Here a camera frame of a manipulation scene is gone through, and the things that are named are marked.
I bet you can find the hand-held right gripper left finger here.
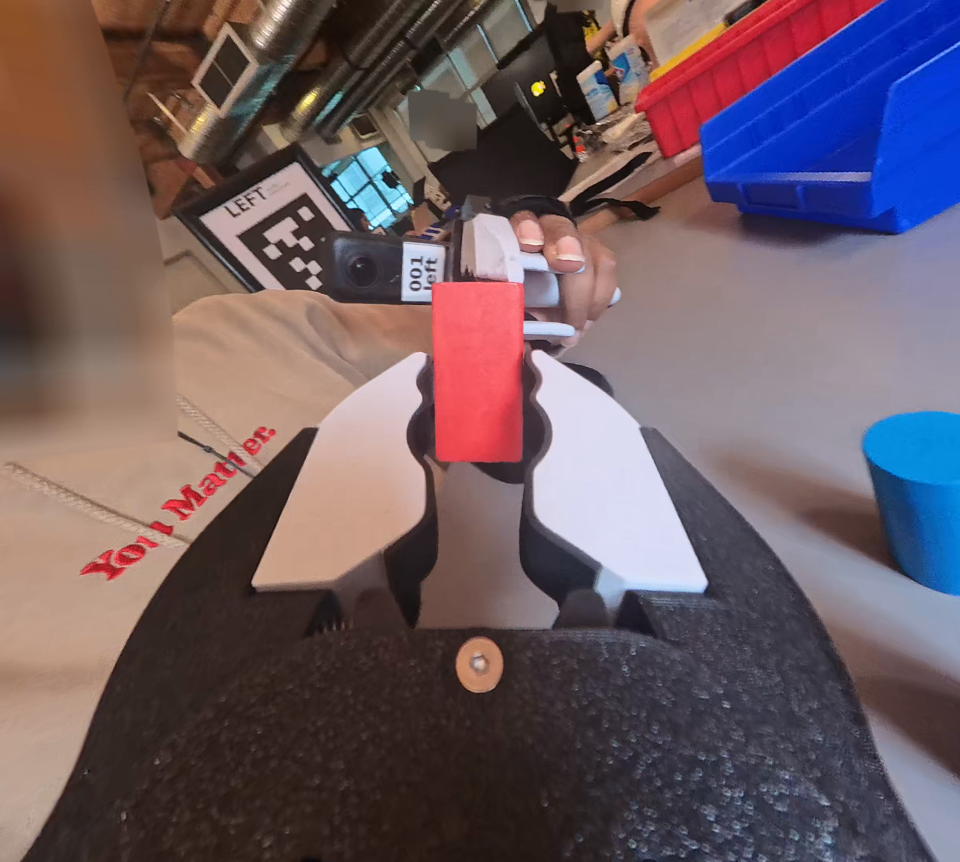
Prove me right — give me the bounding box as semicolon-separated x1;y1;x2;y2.
252;353;438;602

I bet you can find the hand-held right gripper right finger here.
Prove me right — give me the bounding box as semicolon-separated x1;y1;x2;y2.
521;350;709;602

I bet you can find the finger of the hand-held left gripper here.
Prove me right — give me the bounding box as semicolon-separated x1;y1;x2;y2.
461;213;528;286
522;270;583;346

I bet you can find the red wooden block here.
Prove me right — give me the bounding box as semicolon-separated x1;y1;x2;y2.
432;282;526;463

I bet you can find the teal wooden cylinder block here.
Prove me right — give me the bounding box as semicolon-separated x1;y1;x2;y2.
863;413;960;596

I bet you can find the blue plastic bin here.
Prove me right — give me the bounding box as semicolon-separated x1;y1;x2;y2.
701;0;960;233

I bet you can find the red plastic bin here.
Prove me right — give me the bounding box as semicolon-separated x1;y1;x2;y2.
638;0;960;158

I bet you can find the black strap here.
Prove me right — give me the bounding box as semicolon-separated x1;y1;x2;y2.
578;188;661;223

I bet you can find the black cable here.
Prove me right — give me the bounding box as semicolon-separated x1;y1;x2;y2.
177;428;250;467

